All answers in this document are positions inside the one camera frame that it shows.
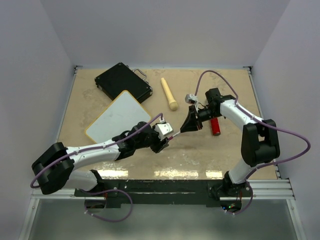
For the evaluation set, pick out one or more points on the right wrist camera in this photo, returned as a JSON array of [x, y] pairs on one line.
[[192, 100]]

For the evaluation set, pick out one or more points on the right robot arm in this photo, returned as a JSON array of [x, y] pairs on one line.
[[259, 144]]

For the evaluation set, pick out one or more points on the yellow framed whiteboard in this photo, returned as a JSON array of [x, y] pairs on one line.
[[121, 115]]

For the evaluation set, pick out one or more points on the black hard case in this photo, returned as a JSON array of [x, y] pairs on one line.
[[121, 78]]

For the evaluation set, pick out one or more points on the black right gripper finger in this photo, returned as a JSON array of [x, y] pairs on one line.
[[191, 127], [191, 116]]

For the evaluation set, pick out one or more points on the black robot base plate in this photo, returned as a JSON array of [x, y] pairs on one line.
[[114, 193]]

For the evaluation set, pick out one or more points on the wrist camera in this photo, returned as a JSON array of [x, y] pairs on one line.
[[192, 100], [164, 129]]

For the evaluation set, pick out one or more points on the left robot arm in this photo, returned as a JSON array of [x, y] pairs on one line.
[[58, 167]]

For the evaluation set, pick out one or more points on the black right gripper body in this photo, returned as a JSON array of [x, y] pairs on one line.
[[206, 114]]

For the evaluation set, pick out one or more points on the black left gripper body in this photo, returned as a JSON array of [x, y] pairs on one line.
[[152, 139]]

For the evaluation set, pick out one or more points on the white marker pen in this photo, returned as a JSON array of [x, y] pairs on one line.
[[174, 135]]

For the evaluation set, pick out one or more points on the red glitter toy microphone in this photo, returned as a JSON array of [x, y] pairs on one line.
[[215, 127]]

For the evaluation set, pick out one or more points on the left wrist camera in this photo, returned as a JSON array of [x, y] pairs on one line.
[[164, 129]]

